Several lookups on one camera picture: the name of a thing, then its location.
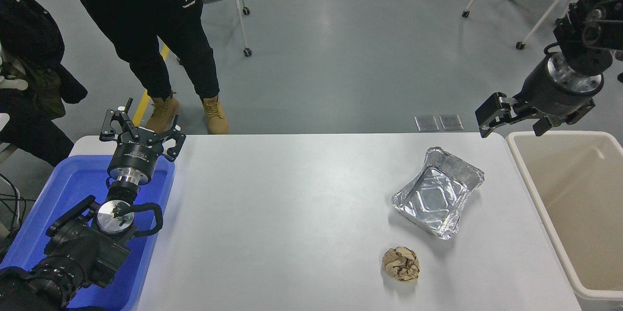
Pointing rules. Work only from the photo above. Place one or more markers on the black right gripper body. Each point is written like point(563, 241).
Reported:
point(552, 94)

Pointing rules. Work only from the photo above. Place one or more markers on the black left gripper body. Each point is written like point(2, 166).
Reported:
point(134, 156)

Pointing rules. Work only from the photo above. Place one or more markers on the silver foil tray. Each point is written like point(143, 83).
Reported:
point(433, 196)

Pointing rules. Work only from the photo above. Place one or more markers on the square metal floor plate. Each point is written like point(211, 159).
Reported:
point(426, 123)
point(451, 122)

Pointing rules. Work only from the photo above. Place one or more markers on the blue plastic tray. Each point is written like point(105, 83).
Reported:
point(68, 189)

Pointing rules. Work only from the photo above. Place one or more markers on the large pale bin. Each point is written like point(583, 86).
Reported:
point(579, 204)

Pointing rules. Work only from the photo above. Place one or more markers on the standing person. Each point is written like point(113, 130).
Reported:
point(146, 24)

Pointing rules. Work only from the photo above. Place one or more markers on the seated person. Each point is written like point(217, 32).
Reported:
point(29, 43)

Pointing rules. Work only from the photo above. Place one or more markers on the crumpled tan paper ball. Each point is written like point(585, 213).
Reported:
point(401, 264)

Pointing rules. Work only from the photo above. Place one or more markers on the pale chair frame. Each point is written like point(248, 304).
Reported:
point(6, 151)

